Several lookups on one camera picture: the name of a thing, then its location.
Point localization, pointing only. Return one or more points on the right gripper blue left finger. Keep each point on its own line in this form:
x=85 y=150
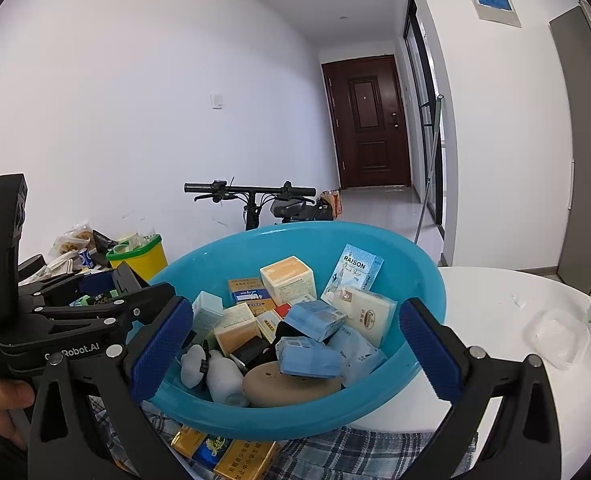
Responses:
x=155 y=346

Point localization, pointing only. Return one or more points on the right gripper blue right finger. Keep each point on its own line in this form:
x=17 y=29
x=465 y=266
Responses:
x=436 y=348

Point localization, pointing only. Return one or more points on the gold blue cigarette pack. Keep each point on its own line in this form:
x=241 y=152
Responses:
x=204 y=449

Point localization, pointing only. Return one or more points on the left hand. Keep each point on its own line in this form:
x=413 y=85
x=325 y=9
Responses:
x=14 y=395

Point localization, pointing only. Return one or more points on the pale teal small box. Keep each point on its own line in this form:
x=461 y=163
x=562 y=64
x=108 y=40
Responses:
x=208 y=310

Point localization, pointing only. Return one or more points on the cream tan box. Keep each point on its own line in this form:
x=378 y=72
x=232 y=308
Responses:
x=236 y=327

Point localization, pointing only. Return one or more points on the light blue flat pouch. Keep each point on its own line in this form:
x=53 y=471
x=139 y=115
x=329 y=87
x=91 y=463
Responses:
x=359 y=358

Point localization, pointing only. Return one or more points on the plaid blue grey shirt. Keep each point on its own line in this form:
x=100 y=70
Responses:
x=344 y=453

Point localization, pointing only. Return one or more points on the white cigarette pack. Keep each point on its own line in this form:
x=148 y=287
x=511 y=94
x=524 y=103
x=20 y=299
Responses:
x=370 y=314

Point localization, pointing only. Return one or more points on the snack bag pile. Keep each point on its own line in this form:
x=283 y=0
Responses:
x=79 y=249

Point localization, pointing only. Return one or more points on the yellow bin green rim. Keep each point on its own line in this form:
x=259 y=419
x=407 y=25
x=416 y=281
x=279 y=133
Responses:
x=145 y=254

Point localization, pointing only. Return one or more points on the black rectangular case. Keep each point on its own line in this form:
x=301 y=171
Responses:
x=253 y=353

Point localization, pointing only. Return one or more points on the orange blue medicine box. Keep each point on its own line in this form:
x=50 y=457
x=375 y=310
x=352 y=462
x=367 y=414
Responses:
x=252 y=292

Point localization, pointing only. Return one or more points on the tan oval stone case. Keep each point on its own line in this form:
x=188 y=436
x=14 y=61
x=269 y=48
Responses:
x=266 y=387

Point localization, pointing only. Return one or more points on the Raison light blue pack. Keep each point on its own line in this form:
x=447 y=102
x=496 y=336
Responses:
x=356 y=268

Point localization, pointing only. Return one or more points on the blue tissue pack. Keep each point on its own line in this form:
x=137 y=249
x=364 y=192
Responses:
x=305 y=357
x=315 y=319

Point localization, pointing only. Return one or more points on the cream orange square box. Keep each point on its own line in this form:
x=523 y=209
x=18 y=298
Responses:
x=288 y=279

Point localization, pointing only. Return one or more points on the grey cabinet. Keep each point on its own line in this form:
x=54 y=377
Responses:
x=572 y=34

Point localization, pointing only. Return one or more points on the black bicycle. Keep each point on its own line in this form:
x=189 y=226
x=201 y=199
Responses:
x=288 y=203

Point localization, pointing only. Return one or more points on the mop pole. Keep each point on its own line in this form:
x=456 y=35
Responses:
x=429 y=175

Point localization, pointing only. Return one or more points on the dark brown door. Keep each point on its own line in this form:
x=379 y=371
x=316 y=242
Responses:
x=368 y=122

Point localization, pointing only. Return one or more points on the white wall switch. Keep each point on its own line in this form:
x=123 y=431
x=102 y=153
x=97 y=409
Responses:
x=217 y=101

